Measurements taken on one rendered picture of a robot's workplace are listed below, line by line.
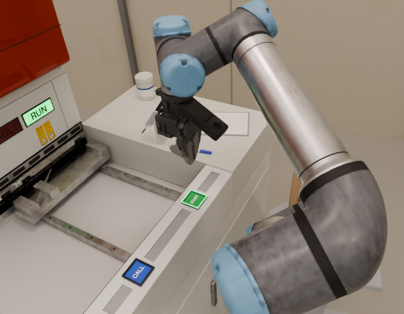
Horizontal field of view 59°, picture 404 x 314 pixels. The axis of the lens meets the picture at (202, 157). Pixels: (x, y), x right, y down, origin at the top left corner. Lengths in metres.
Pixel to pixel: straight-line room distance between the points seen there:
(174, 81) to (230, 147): 0.59
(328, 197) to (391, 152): 2.48
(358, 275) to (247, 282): 0.13
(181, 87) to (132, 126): 0.72
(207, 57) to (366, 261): 0.40
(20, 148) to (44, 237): 0.29
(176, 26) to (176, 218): 0.50
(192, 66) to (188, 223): 0.47
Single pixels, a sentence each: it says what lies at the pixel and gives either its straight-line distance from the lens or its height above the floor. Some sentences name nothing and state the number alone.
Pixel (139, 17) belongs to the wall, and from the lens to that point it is 2.88.
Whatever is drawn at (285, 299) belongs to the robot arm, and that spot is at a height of 1.29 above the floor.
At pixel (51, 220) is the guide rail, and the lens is 1.24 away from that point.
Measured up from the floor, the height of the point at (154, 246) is 0.96.
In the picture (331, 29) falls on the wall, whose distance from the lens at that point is 2.64.
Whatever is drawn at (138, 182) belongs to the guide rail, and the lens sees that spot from 1.28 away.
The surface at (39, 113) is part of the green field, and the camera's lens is 1.29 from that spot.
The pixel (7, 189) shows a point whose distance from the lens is 1.29.
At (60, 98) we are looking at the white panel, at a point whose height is 1.10.
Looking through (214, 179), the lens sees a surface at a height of 0.96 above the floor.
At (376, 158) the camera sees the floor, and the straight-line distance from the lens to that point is 2.84.
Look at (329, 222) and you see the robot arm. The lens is 0.45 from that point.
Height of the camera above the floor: 1.69
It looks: 39 degrees down
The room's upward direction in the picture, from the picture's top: 4 degrees counter-clockwise
